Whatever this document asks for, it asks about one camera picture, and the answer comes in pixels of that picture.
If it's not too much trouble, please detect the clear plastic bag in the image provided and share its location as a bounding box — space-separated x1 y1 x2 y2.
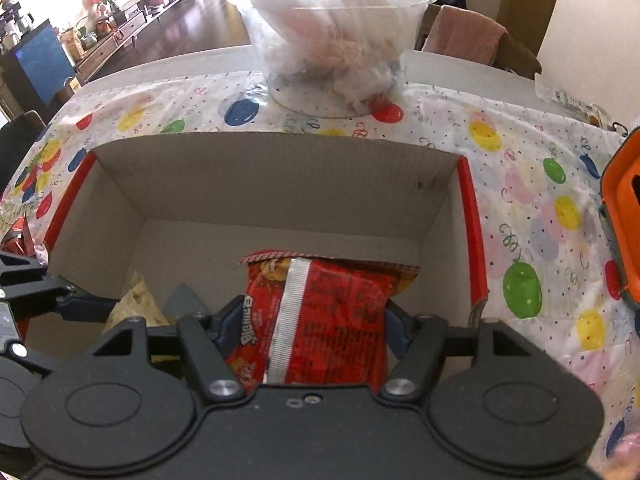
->
602 435 640 480

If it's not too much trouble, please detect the beige snack packet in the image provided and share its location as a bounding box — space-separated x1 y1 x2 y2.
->
102 270 171 336

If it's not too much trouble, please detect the pink towel on chair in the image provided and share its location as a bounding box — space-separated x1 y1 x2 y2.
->
420 4 543 81

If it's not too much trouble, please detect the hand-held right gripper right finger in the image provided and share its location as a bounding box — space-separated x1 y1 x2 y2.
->
379 299 561 401

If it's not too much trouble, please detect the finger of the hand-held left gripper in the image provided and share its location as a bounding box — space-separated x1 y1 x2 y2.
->
30 292 121 323
0 252 68 295

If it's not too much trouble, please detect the black coffee machine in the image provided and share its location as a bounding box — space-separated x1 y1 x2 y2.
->
0 0 36 53

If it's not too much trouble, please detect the red cardboard box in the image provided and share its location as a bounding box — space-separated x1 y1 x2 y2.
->
20 132 490 387

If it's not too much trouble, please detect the blue cabinet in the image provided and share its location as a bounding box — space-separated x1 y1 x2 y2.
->
12 19 76 108

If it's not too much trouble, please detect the grey blue snack packet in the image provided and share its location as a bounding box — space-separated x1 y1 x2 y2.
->
165 282 208 318

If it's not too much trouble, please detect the orange green desk organizer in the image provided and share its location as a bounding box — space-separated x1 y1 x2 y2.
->
599 127 640 311

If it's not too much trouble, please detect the clear plastic container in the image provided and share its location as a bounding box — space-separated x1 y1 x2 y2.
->
235 0 440 119

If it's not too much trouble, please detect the bright red snack packet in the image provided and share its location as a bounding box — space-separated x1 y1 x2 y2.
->
225 249 420 387

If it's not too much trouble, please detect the clear plastic packet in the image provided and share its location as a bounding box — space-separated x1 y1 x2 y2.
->
534 72 628 133

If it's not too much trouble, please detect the wooden television cabinet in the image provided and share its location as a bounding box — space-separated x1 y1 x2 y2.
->
75 0 201 81

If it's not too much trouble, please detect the white plastic bag with food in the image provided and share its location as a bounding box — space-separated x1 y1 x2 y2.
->
247 0 426 111

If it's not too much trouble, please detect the balloon print tablecloth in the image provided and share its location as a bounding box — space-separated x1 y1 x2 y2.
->
0 67 640 480

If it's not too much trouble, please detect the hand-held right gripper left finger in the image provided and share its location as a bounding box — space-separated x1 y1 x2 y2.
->
75 294 251 403

